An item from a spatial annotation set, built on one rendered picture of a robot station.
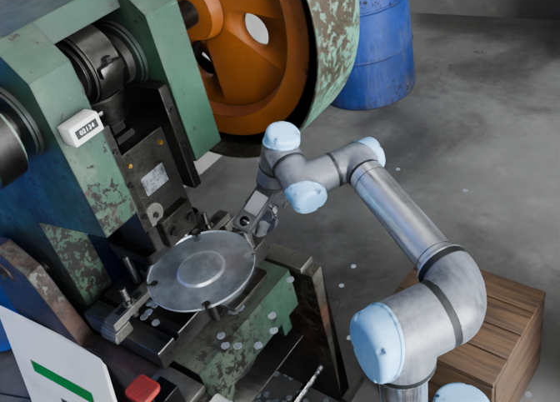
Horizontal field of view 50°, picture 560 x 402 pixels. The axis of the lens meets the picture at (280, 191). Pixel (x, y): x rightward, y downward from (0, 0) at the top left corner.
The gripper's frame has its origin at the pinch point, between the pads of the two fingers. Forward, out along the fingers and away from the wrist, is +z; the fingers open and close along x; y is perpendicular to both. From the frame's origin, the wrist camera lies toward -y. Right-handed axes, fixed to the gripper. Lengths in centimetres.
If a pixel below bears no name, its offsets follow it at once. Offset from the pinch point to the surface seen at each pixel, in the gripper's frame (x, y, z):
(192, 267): 11.0, -10.5, 13.5
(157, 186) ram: 23.5, -9.4, -9.0
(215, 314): -0.2, -14.4, 20.6
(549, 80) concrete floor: -48, 241, 74
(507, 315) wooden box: -67, 40, 25
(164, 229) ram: 17.3, -14.2, -1.9
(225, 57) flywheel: 32.0, 27.2, -21.6
